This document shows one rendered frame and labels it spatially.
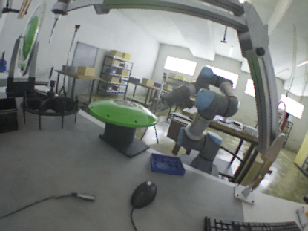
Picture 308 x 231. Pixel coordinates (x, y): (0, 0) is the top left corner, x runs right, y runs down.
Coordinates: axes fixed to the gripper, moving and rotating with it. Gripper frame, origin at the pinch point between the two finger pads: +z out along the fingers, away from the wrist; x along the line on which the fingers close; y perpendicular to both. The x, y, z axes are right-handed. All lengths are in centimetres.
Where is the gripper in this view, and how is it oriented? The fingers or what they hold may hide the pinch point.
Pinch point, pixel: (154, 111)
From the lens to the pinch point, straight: 63.1
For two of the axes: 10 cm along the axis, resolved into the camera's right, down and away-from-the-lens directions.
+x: 3.3, 3.3, -8.9
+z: -8.9, 4.2, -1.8
